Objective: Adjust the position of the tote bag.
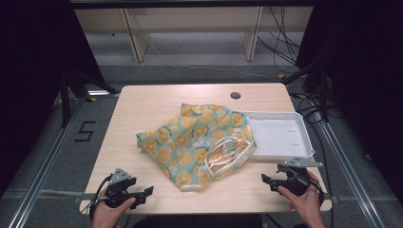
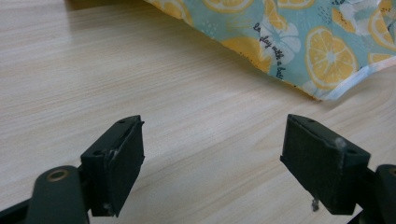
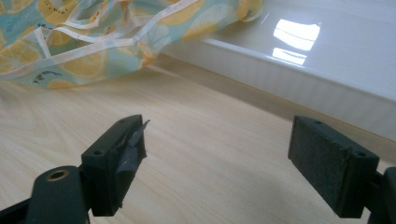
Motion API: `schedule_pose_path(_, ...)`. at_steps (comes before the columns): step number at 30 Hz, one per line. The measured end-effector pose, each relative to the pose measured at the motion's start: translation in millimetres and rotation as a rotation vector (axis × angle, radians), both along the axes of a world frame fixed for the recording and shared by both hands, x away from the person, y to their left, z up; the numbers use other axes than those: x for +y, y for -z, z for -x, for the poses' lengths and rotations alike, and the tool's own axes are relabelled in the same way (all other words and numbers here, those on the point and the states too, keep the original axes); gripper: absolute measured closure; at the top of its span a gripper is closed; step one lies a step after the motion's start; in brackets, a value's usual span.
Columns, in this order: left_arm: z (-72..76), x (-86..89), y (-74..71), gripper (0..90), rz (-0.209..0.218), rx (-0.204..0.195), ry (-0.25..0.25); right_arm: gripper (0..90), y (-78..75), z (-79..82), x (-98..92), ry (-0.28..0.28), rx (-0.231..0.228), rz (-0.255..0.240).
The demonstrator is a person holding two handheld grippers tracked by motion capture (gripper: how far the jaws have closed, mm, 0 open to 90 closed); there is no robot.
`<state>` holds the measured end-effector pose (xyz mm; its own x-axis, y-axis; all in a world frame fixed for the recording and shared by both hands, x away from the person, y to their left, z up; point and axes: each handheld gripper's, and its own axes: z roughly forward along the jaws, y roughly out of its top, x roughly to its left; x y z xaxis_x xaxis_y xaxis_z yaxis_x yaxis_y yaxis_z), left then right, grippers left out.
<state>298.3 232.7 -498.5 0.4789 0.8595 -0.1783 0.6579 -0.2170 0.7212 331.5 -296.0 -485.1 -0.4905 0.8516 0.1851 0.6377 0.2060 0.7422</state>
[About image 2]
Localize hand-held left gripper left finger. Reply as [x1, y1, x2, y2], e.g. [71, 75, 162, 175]
[79, 115, 146, 218]

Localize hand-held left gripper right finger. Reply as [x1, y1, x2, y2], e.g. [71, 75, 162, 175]
[279, 113, 372, 216]

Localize lemon print cloth bag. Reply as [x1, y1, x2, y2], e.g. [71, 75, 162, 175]
[143, 0, 396, 102]

